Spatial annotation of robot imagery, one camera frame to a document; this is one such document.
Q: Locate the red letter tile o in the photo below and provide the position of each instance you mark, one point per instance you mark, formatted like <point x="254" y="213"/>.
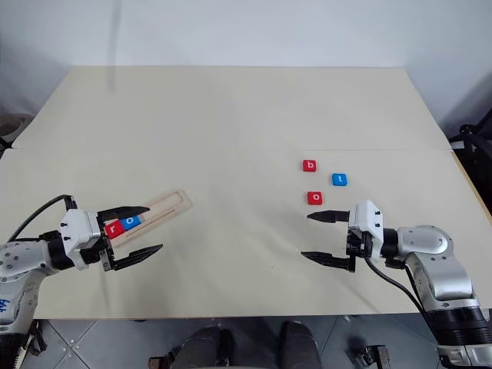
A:
<point x="315" y="198"/>

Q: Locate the black metal stand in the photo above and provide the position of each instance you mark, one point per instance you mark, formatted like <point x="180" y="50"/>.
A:
<point x="474" y="146"/>

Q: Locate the wooden letter tray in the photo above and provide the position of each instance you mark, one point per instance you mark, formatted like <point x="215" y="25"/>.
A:
<point x="169" y="203"/>

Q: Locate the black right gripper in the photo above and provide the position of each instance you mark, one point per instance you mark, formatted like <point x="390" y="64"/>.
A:
<point x="361" y="244"/>

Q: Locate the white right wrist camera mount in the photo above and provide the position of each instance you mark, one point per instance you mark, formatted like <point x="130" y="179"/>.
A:
<point x="367" y="217"/>

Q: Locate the blue letter tile o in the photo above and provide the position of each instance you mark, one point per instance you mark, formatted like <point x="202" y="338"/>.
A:
<point x="130" y="222"/>

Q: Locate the red letter tile b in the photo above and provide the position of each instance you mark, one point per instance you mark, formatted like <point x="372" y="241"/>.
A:
<point x="310" y="166"/>

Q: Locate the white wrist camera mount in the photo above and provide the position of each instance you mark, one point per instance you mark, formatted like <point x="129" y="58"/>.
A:
<point x="75" y="230"/>
<point x="367" y="217"/>

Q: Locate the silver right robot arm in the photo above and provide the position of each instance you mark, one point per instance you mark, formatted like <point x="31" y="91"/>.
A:
<point x="442" y="269"/>

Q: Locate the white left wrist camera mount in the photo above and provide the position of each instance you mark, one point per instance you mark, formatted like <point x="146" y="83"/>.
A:
<point x="75" y="230"/>

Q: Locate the dark rounded shape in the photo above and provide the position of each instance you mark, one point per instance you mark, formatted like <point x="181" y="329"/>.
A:
<point x="300" y="346"/>

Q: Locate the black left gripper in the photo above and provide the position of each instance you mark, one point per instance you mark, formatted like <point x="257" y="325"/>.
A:
<point x="107" y="253"/>

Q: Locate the blue letter tile t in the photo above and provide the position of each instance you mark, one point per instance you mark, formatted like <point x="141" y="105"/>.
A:
<point x="340" y="180"/>

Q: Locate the red letter tile r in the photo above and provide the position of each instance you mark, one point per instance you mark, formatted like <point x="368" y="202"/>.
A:
<point x="113" y="230"/>

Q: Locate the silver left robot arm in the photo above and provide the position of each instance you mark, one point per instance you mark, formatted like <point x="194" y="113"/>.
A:
<point x="15" y="261"/>

